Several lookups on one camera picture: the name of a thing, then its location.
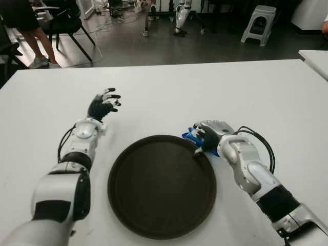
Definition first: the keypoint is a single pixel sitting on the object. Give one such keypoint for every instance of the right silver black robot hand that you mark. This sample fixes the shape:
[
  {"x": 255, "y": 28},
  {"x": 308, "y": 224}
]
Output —
[{"x": 220, "y": 128}]

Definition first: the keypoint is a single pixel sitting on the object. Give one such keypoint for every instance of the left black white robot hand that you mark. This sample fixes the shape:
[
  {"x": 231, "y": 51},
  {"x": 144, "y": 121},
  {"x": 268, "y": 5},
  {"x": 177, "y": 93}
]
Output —
[{"x": 99, "y": 109}]

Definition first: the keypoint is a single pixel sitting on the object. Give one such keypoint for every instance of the blue Oreo packet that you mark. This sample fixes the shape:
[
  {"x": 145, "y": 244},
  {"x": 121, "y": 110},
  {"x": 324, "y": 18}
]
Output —
[{"x": 188, "y": 135}]

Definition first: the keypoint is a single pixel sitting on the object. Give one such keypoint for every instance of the dark brown round tray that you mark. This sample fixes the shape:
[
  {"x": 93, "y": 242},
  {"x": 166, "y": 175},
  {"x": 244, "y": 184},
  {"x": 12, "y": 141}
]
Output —
[{"x": 161, "y": 189}]

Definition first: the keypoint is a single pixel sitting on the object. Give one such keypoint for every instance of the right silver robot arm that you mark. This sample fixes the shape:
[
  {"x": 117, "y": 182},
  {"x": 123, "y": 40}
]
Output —
[{"x": 253, "y": 171}]

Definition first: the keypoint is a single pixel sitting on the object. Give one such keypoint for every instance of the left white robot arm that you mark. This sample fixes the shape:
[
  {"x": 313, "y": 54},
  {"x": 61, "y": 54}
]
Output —
[{"x": 84, "y": 133}]

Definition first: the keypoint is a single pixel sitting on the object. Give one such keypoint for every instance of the black chair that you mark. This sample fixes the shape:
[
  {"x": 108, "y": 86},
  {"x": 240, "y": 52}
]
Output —
[{"x": 64, "y": 24}]

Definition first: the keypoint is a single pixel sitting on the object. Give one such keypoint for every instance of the white framed glass panel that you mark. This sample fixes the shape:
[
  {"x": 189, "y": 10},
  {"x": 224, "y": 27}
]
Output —
[{"x": 88, "y": 7}]

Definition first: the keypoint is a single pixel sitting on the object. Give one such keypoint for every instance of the white bag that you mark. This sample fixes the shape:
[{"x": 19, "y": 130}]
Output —
[{"x": 139, "y": 7}]

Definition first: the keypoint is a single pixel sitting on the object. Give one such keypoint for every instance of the white side table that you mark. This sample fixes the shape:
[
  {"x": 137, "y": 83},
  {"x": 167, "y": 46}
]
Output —
[{"x": 316, "y": 60}]

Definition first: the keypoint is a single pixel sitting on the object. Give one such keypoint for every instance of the white humanoid robot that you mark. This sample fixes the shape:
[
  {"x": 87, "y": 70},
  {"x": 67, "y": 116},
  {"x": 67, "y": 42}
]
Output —
[{"x": 180, "y": 16}]

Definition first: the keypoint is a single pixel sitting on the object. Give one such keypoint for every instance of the standing person in black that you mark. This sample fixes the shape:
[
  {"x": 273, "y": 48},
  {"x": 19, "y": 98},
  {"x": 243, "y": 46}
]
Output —
[{"x": 23, "y": 15}]

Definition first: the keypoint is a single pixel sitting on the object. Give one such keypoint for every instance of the white plastic stool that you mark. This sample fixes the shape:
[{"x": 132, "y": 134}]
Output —
[{"x": 264, "y": 10}]

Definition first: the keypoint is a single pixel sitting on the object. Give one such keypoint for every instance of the white cabinet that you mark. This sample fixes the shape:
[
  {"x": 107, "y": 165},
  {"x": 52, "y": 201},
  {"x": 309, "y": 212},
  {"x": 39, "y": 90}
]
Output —
[{"x": 310, "y": 15}]

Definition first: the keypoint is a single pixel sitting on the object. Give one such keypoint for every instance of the person in white shirt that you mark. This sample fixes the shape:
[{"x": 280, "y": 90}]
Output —
[{"x": 326, "y": 27}]

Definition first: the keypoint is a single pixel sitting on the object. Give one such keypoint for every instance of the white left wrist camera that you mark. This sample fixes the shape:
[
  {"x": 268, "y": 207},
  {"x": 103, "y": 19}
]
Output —
[{"x": 103, "y": 128}]

